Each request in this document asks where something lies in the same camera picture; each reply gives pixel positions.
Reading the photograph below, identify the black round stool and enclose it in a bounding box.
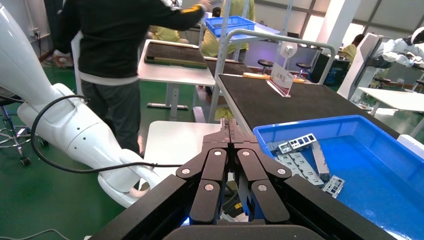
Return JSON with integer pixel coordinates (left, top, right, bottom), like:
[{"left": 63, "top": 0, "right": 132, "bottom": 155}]
[
  {"left": 257, "top": 58, "right": 275, "bottom": 75},
  {"left": 295, "top": 62, "right": 313, "bottom": 79}
]

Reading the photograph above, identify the yellow cloth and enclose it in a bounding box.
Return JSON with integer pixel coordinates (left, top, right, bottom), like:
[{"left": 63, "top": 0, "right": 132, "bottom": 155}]
[{"left": 214, "top": 106, "right": 237, "bottom": 121}]

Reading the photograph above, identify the metal bracket with square holes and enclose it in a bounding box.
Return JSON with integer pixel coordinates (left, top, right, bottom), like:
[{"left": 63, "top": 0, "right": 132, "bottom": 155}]
[
  {"left": 277, "top": 133, "right": 318, "bottom": 155},
  {"left": 321, "top": 175, "right": 346, "bottom": 199}
]

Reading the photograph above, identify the acrylic sign with red print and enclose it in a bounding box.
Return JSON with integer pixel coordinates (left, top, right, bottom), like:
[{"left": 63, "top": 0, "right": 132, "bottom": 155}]
[{"left": 266, "top": 62, "right": 296, "bottom": 98}]

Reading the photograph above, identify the black tray with olive rim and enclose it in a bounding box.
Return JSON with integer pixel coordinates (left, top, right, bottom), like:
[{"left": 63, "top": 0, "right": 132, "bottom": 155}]
[{"left": 144, "top": 41, "right": 209, "bottom": 71}]

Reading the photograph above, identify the person in black jacket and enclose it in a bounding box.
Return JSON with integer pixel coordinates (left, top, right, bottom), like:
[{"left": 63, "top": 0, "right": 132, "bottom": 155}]
[{"left": 52, "top": 0, "right": 213, "bottom": 156}]

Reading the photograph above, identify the white robot with black joints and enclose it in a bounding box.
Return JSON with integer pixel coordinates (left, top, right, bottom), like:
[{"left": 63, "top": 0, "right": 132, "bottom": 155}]
[{"left": 337, "top": 26, "right": 424, "bottom": 102}]

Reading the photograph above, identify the white foam block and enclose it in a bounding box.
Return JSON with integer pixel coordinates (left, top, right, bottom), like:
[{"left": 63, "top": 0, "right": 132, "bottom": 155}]
[{"left": 396, "top": 134, "right": 424, "bottom": 155}]

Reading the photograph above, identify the perforated flat metal plate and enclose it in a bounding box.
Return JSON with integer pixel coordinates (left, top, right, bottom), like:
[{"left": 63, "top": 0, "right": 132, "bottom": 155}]
[{"left": 274, "top": 152, "right": 325, "bottom": 189}]

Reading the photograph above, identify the person in yellow suit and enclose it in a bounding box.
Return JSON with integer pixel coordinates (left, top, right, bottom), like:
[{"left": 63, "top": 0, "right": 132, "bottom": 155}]
[
  {"left": 147, "top": 25, "right": 190, "bottom": 45},
  {"left": 201, "top": 0, "right": 256, "bottom": 63},
  {"left": 341, "top": 33, "right": 366, "bottom": 64}
]

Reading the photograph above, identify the white desk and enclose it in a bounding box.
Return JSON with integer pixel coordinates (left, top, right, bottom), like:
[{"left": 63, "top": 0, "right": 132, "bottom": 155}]
[
  {"left": 137, "top": 39, "right": 217, "bottom": 122},
  {"left": 357, "top": 86, "right": 424, "bottom": 137}
]

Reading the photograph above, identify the wooden edge strip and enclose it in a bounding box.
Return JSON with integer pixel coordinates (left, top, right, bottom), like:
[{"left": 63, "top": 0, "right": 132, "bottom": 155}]
[{"left": 243, "top": 72, "right": 306, "bottom": 84}]

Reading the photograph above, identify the black equipment cabinet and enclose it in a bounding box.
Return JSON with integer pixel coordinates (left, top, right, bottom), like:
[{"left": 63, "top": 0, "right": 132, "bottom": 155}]
[{"left": 310, "top": 52, "right": 349, "bottom": 86}]

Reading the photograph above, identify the chrome wheeled stool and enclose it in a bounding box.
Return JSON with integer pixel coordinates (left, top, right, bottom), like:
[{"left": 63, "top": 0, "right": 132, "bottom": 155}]
[{"left": 0, "top": 96, "right": 50, "bottom": 168}]

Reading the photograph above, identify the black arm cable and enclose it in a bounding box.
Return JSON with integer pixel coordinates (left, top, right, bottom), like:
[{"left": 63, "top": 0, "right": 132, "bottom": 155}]
[{"left": 30, "top": 95, "right": 184, "bottom": 174}]

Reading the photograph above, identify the black rubber cart mat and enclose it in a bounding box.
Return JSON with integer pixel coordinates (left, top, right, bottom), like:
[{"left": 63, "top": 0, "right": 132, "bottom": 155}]
[{"left": 216, "top": 74, "right": 402, "bottom": 140}]

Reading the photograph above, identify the large blue plastic bin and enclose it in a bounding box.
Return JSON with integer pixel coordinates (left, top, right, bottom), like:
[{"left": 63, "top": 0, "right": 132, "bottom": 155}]
[{"left": 252, "top": 114, "right": 424, "bottom": 240}]

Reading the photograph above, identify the small blue plastic bin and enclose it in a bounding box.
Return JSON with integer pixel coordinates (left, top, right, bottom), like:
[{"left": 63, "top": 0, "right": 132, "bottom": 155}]
[{"left": 204, "top": 15, "right": 257, "bottom": 38}]

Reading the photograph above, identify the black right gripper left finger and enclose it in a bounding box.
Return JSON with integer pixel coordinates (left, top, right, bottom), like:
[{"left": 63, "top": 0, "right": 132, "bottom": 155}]
[{"left": 88, "top": 118, "right": 233, "bottom": 240}]

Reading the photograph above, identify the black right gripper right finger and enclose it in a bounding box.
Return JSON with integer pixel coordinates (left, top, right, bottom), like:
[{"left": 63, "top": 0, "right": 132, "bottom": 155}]
[{"left": 229, "top": 118, "right": 399, "bottom": 240}]

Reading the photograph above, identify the flat grey metal bar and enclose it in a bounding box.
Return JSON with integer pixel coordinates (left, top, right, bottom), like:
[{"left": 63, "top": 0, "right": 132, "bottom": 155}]
[{"left": 310, "top": 140, "right": 331, "bottom": 183}]

